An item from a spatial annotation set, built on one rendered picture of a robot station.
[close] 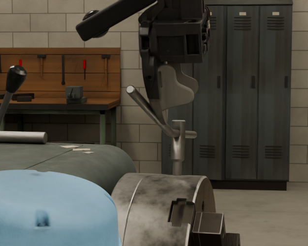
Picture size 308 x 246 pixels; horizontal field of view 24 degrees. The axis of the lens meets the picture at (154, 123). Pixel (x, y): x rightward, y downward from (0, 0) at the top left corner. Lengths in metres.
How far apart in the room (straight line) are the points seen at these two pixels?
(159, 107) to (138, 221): 0.17
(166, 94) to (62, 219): 0.46
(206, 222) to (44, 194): 0.50
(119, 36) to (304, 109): 2.12
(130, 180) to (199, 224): 0.13
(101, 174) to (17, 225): 0.65
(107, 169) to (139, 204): 0.17
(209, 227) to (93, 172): 0.22
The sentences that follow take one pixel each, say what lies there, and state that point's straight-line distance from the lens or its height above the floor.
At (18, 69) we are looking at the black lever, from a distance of 1.20.
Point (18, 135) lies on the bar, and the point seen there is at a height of 1.27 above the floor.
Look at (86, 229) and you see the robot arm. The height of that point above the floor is 1.31.
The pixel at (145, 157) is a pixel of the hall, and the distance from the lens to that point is 7.78.
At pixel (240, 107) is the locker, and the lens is 7.12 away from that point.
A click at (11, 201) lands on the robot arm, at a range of 0.51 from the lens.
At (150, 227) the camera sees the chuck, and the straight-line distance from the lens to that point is 0.99.
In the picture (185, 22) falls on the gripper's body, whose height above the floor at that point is 1.46.
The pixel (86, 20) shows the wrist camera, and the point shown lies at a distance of 0.93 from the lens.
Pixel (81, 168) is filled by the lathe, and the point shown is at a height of 1.25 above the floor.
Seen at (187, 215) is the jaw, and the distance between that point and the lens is 1.00.
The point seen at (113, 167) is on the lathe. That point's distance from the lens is 1.21.
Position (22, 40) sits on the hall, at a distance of 7.98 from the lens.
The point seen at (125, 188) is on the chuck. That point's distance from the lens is 1.05.
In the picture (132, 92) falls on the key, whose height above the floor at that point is 1.38.
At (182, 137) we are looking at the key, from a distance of 1.10.
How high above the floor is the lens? 1.43
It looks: 6 degrees down
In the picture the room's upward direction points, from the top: straight up
